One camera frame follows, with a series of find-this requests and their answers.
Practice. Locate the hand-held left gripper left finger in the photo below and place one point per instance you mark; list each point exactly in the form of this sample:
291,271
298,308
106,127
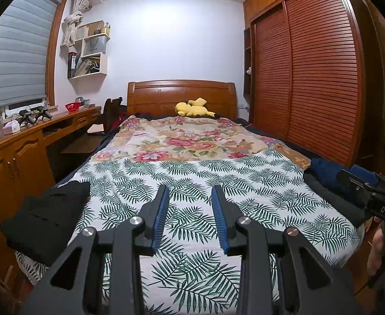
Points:
161,216

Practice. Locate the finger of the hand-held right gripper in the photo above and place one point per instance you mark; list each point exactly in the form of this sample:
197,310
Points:
363,174
350,180

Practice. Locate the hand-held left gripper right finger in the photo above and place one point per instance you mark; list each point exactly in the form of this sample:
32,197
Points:
219,220

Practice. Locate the black buttoned coat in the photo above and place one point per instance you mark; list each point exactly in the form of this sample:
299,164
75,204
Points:
44,220

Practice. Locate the person's right hand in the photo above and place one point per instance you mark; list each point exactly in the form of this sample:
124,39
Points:
374,252

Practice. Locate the navy blue cloth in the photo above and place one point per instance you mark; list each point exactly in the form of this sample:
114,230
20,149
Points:
323,174

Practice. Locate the dark grey cloth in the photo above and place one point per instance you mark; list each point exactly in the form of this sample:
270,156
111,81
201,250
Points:
337,206

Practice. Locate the leaf-print bedsheet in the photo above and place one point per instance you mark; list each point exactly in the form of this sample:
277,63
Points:
195,174

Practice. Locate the wooden door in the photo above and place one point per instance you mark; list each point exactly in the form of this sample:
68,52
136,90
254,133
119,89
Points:
383,105

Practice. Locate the floral blanket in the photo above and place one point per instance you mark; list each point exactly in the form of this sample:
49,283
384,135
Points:
179,137

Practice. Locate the red cloth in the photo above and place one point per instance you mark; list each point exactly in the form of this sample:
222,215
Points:
119,124

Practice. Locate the yellow plush toy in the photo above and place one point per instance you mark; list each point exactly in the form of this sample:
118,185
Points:
185,108

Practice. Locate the wooden slatted wardrobe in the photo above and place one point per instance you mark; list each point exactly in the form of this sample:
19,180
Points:
310,72

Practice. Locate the dark wooden chair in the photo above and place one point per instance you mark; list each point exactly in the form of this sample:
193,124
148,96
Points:
112,108

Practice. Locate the wooden bed headboard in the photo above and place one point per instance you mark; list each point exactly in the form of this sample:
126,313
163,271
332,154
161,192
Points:
166,95

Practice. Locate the grey round container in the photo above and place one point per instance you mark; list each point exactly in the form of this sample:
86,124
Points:
82,101

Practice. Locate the small white figurine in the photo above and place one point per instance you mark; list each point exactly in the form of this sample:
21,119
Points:
249,71

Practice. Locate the black gripper stand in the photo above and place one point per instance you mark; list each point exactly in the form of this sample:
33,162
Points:
44,113
26,117

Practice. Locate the wooden desk cabinet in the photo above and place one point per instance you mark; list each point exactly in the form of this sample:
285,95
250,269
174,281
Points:
1,177

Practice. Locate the pink tissue box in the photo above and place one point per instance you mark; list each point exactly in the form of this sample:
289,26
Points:
11,128

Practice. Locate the black binder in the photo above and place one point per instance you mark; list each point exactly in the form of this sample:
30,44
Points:
71,65

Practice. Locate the grey paper bag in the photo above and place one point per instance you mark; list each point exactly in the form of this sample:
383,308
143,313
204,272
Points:
95,46

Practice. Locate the tied beige curtain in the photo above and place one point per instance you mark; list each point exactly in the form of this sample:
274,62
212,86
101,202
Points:
72,23

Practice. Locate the grey window blind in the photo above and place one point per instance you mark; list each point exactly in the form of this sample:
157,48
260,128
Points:
15,55

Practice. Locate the white wall shelf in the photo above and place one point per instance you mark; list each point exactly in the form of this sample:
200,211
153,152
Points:
103,65

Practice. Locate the wooden window frame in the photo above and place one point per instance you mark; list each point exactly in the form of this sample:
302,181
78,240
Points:
52,55

